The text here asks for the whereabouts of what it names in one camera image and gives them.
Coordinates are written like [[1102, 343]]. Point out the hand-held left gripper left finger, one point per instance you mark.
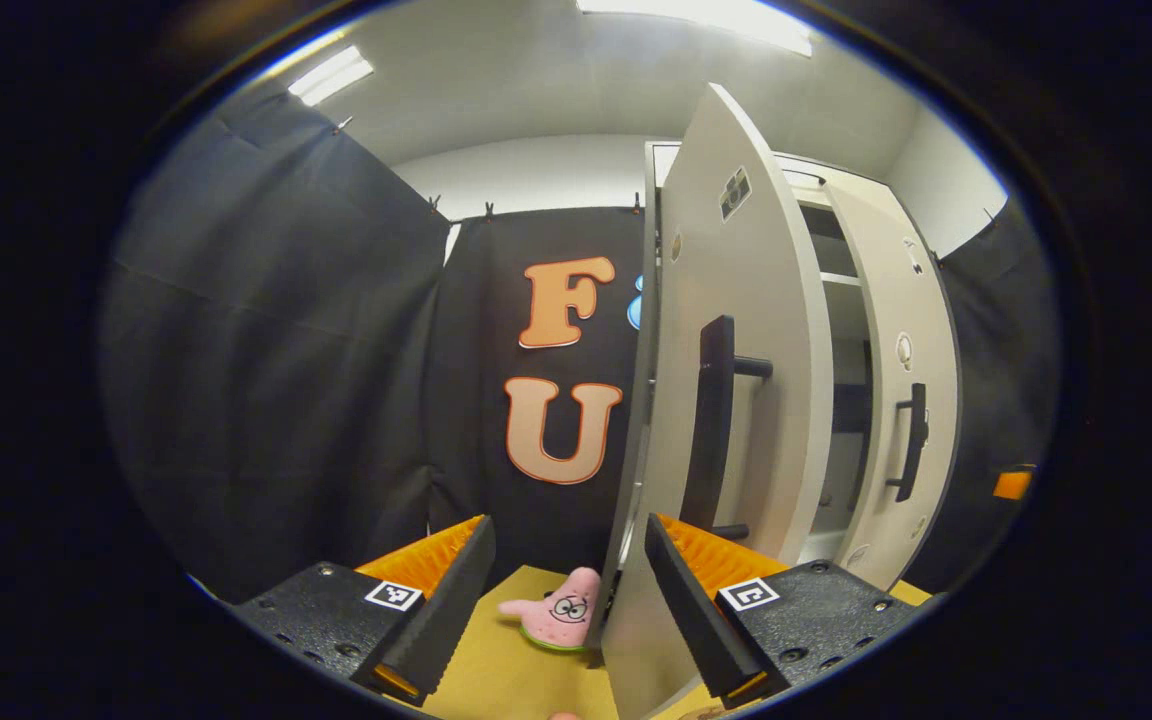
[[441, 610]]

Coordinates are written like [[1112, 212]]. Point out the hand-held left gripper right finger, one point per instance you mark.
[[691, 610]]

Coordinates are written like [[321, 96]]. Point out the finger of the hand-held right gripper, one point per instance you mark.
[[1013, 485]]

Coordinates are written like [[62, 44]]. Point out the white cabinet door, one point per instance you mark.
[[786, 300], [921, 300]]

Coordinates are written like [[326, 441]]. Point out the pink star plush toy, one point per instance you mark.
[[558, 612]]

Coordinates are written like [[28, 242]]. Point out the black backdrop cloth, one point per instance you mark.
[[1001, 360], [286, 350]]

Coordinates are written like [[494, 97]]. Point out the small ceiling light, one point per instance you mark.
[[331, 75]]

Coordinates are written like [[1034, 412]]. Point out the long ceiling light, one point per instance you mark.
[[706, 18]]

